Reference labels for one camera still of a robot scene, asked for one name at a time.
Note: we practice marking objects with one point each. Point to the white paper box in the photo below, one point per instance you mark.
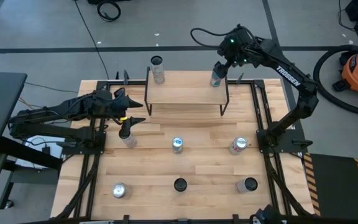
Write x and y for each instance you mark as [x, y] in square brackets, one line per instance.
[26, 163]

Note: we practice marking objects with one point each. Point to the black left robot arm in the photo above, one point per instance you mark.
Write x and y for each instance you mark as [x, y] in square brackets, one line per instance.
[57, 130]

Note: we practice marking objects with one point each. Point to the black frame clamp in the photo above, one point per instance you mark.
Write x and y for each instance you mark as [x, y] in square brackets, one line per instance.
[125, 76]
[240, 78]
[117, 75]
[235, 217]
[125, 218]

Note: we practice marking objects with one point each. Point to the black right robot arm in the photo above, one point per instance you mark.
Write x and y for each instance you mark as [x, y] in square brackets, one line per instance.
[291, 77]

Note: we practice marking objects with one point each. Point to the yellow tape tag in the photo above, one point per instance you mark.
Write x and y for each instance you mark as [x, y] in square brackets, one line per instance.
[123, 119]

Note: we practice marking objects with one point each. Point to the wooden shelf black metal legs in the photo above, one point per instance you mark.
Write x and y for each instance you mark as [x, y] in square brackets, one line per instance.
[185, 93]

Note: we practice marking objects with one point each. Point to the black mat hazard stripes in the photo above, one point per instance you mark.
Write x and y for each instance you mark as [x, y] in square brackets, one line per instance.
[337, 186]

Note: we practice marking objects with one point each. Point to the black aluminium table frame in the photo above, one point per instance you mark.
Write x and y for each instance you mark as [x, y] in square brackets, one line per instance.
[247, 82]

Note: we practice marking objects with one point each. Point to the white slim Celsius can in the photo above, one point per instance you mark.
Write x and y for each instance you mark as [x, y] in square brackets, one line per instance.
[242, 186]
[158, 74]

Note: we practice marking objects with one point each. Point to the Celsius Tropical Vibe can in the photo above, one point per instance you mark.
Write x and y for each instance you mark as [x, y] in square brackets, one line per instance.
[180, 184]

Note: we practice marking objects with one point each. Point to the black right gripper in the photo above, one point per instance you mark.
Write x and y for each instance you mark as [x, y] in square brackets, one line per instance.
[238, 46]

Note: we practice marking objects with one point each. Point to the Celsius Peach Vibe can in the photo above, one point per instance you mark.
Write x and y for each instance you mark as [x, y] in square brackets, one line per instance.
[130, 141]

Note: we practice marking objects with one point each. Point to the silver Diet Coke can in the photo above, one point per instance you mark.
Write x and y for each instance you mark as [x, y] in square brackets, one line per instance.
[236, 149]
[121, 190]

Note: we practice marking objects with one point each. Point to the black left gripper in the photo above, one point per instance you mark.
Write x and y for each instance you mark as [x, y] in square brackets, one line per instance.
[118, 107]

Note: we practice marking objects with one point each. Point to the blue silver Red Bull can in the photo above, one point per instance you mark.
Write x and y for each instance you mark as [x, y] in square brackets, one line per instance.
[215, 81]
[177, 147]

